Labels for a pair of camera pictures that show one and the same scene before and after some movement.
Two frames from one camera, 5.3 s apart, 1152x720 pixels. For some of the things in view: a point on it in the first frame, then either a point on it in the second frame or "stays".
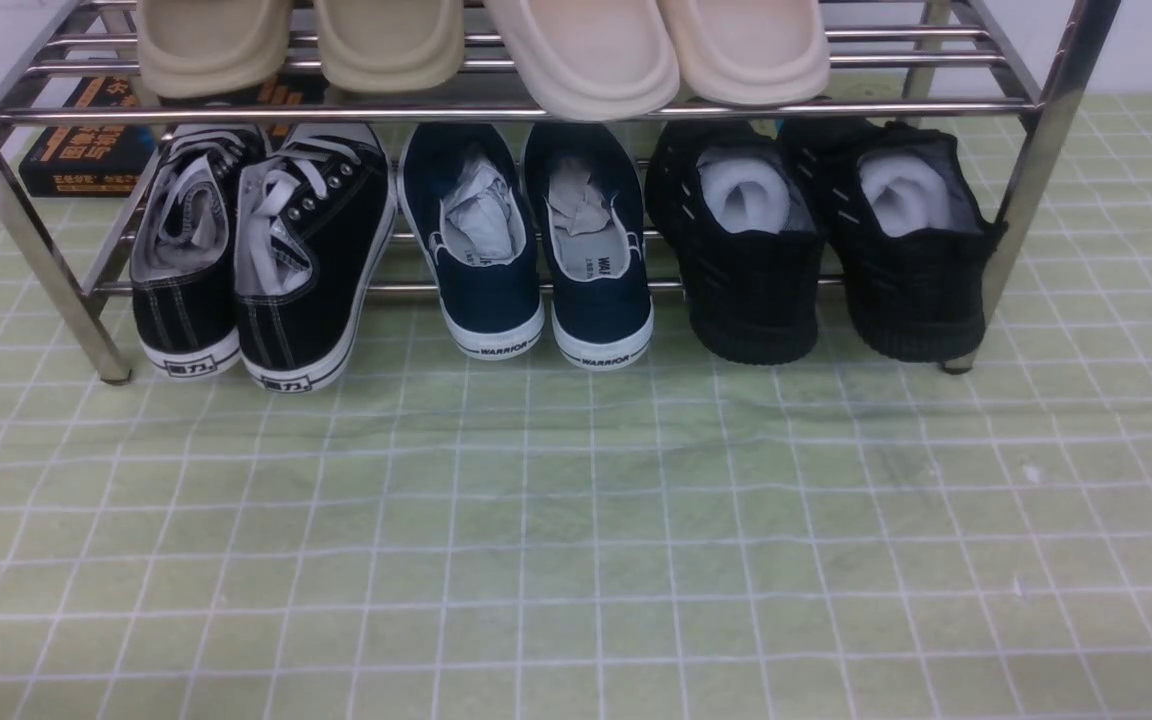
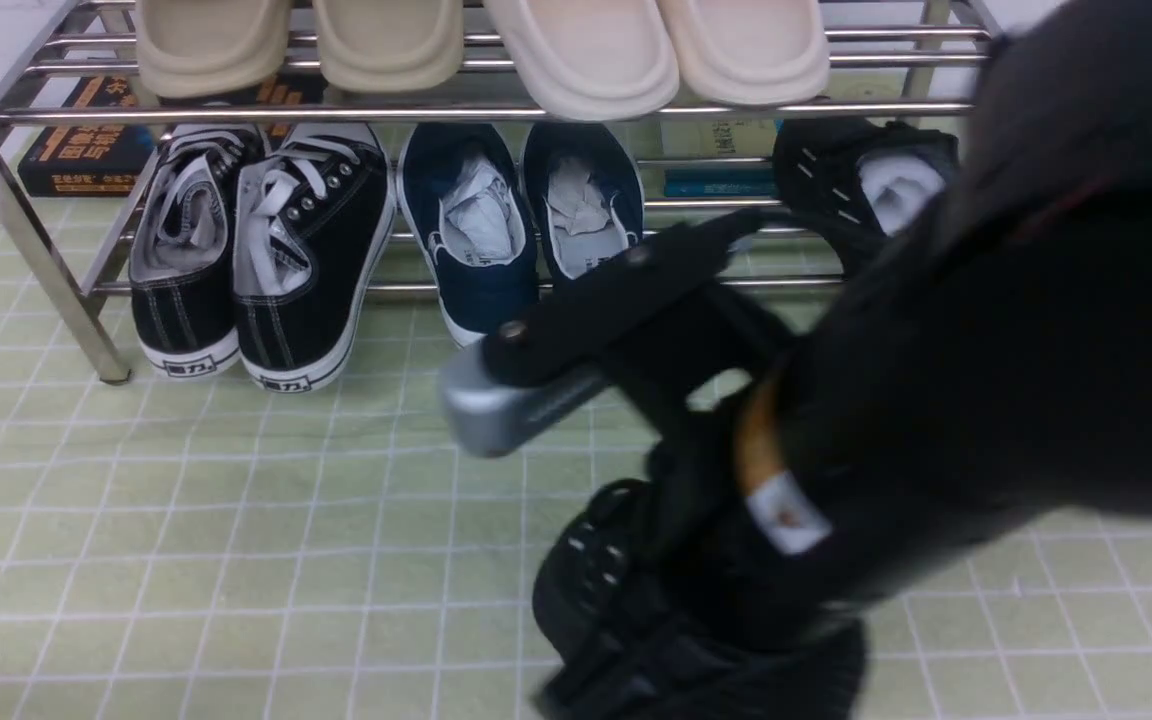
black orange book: x=114 y=161 stays
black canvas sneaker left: x=182 y=253 stays
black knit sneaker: x=739 y=211 → x=624 y=632
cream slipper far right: x=751 y=52 stays
